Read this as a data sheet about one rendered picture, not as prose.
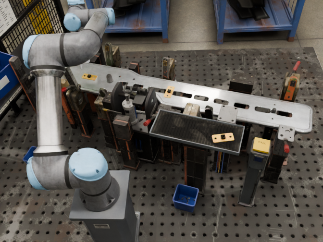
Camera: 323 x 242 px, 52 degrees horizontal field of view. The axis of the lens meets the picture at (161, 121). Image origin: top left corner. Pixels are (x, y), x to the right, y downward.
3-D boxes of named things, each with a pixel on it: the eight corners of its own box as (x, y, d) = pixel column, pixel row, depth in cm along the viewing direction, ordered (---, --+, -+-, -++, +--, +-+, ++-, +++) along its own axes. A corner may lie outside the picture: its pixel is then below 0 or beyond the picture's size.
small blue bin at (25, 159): (53, 159, 189) (48, 150, 182) (44, 173, 183) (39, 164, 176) (37, 154, 191) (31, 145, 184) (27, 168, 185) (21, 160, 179)
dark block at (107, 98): (129, 144, 192) (117, 92, 160) (124, 154, 188) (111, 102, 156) (120, 142, 193) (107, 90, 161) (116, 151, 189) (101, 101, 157)
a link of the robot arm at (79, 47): (94, 37, 109) (113, 0, 150) (60, 39, 109) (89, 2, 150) (100, 70, 115) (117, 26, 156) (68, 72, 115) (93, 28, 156)
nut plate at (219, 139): (232, 133, 135) (232, 131, 134) (234, 140, 133) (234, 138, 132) (211, 135, 135) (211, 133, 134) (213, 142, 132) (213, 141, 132)
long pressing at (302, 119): (313, 102, 165) (314, 100, 164) (311, 137, 152) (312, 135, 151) (68, 59, 199) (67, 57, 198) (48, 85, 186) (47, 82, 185)
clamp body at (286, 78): (287, 117, 198) (304, 71, 170) (285, 136, 189) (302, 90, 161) (269, 114, 200) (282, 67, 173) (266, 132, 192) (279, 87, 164)
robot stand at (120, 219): (137, 256, 151) (124, 219, 121) (92, 255, 153) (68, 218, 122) (140, 213, 164) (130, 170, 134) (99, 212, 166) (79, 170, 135)
